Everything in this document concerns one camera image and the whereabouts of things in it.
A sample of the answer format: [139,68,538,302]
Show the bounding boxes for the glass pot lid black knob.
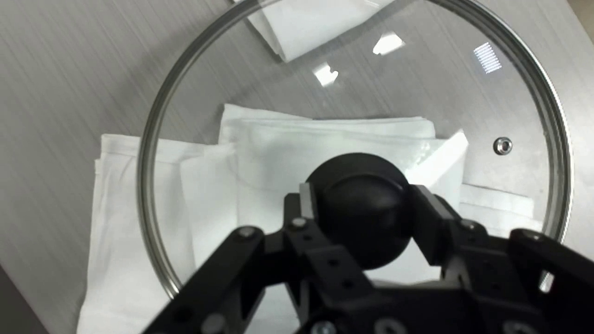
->
[135,0,575,300]

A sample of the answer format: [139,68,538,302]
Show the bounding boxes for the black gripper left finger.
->
[141,182,375,334]

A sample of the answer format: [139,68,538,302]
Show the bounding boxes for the white towel red stripe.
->
[76,102,542,334]

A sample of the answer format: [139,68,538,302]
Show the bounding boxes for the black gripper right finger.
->
[406,183,594,311]

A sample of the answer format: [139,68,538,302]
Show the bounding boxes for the white towel blue stripes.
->
[245,0,399,65]

